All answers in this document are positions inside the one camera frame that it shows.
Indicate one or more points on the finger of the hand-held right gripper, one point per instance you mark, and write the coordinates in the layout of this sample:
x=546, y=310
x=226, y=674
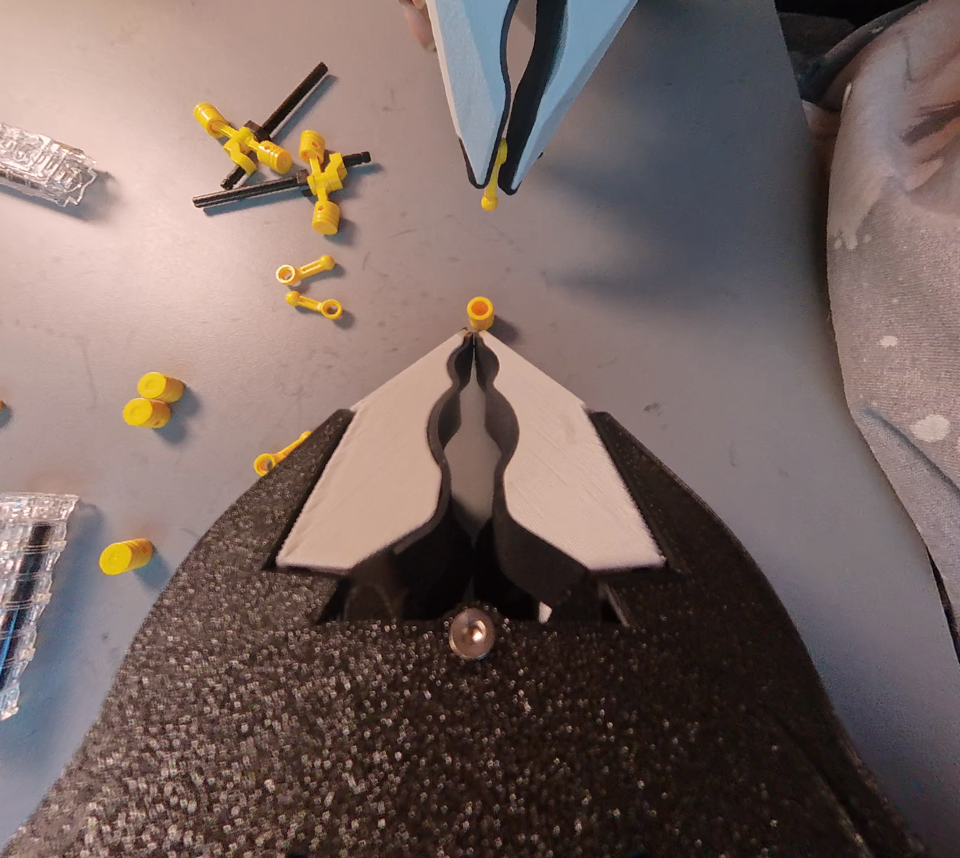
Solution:
x=592, y=11
x=457, y=11

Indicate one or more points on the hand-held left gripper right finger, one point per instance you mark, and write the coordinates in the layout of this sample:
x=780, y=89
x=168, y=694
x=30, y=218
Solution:
x=577, y=483

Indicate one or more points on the yellow piston with cross mark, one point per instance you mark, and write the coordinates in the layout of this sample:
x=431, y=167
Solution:
x=124, y=558

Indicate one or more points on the clear plastic building piece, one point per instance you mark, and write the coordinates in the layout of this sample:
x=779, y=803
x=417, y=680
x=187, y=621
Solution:
x=30, y=573
x=45, y=161

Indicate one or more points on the yellow piston crank assembly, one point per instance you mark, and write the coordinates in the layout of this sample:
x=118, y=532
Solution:
x=241, y=140
x=326, y=180

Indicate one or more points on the grey desk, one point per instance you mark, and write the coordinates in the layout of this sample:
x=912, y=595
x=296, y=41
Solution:
x=675, y=273

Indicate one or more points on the yellow connecting rod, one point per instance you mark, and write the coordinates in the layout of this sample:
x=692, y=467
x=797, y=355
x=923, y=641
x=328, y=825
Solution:
x=311, y=303
x=264, y=462
x=307, y=267
x=495, y=172

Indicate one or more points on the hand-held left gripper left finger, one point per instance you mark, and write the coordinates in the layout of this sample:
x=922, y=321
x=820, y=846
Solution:
x=360, y=483

